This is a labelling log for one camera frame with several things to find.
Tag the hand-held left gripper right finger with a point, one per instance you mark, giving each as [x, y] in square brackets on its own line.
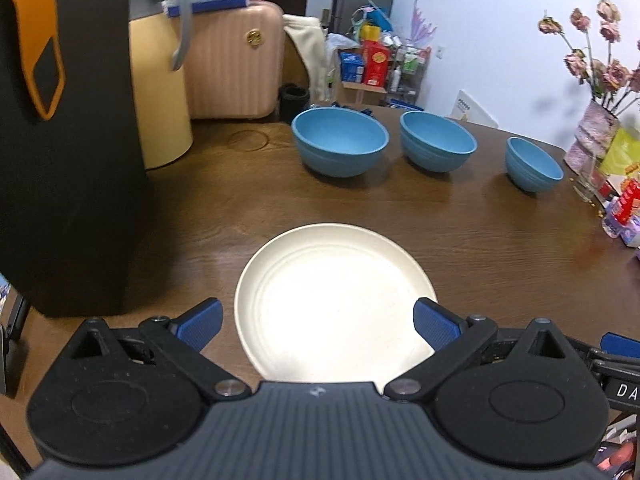
[435, 322]

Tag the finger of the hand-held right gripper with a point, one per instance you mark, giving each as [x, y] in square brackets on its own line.
[620, 344]

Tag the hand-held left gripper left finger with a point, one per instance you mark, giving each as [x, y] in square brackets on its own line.
[202, 317]

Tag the large cream plate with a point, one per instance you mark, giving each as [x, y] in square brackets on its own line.
[245, 305]

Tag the medium blue bowl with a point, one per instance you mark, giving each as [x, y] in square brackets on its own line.
[437, 140]

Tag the small blue bowl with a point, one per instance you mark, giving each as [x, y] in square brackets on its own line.
[532, 165]

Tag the large blue bowl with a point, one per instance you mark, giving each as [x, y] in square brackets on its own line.
[340, 135]

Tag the small purple tissue pack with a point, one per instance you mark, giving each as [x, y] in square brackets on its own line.
[632, 235]

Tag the red label water bottle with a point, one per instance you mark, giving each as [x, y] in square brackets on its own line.
[625, 207]

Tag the flat red box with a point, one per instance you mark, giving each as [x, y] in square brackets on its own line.
[607, 187]

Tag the clear drinking glass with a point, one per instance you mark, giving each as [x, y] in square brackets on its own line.
[587, 182]

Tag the brown rubber band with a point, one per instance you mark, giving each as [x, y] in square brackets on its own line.
[234, 141]

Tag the dark flat device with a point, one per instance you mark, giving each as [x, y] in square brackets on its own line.
[15, 320]

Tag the green snack bag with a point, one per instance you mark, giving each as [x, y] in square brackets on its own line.
[622, 152]

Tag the pink textured vase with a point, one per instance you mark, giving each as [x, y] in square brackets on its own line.
[590, 135]

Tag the white leaning panel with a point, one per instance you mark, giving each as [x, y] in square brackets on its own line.
[475, 110]

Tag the blue printed bag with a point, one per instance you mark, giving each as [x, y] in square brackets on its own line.
[405, 104]

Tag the black round container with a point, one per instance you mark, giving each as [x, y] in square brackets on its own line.
[293, 102]

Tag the cardboard box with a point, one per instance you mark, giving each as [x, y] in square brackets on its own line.
[360, 94]

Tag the pink ribbed suitcase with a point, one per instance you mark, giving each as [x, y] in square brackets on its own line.
[230, 75]

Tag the white bottle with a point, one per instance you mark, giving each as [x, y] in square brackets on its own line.
[395, 80]

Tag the tall red box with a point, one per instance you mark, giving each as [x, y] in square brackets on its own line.
[376, 62]

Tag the blue box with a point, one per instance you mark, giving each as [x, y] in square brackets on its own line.
[352, 66]

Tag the dried pink roses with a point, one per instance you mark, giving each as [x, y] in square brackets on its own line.
[607, 72]

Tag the beige cloth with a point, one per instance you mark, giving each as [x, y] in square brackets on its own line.
[312, 55]

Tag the white plastic bag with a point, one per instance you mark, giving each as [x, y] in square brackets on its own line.
[337, 45]

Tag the colourful bags bundle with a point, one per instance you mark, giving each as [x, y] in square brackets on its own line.
[372, 20]

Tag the purple wall sticker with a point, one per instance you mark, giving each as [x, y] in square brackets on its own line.
[422, 25]

